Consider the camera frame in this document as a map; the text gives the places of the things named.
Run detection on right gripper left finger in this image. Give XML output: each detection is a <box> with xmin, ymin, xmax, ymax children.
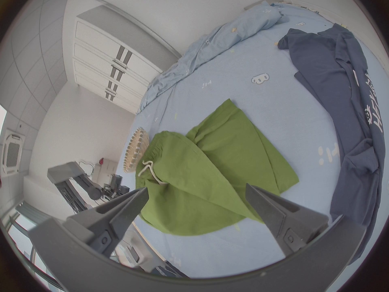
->
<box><xmin>65</xmin><ymin>187</ymin><xmax>150</xmax><ymax>258</ymax></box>

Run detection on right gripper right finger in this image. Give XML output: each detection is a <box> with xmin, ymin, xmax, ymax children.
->
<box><xmin>245</xmin><ymin>183</ymin><xmax>330</xmax><ymax>258</ymax></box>

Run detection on green shorts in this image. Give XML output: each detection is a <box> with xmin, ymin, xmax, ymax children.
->
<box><xmin>135</xmin><ymin>99</ymin><xmax>300</xmax><ymax>235</ymax></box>

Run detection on round woven basket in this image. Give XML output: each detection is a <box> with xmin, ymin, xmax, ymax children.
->
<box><xmin>123</xmin><ymin>127</ymin><xmax>150</xmax><ymax>173</ymax></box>

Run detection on window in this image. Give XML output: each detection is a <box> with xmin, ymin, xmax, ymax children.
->
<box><xmin>0</xmin><ymin>204</ymin><xmax>66</xmax><ymax>288</ymax></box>

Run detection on white ceiling air conditioner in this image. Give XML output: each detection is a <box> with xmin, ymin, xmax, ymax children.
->
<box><xmin>1</xmin><ymin>129</ymin><xmax>27</xmax><ymax>175</ymax></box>

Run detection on dark blue printed T-shirt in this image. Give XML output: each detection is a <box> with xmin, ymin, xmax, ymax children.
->
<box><xmin>277</xmin><ymin>23</ymin><xmax>384</xmax><ymax>264</ymax></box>

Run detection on white wardrobe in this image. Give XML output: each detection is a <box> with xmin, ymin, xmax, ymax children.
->
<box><xmin>73</xmin><ymin>5</ymin><xmax>183</xmax><ymax>115</ymax></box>

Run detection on pale blue quilt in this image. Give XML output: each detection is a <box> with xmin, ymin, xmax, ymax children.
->
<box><xmin>137</xmin><ymin>1</ymin><xmax>289</xmax><ymax>115</ymax></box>

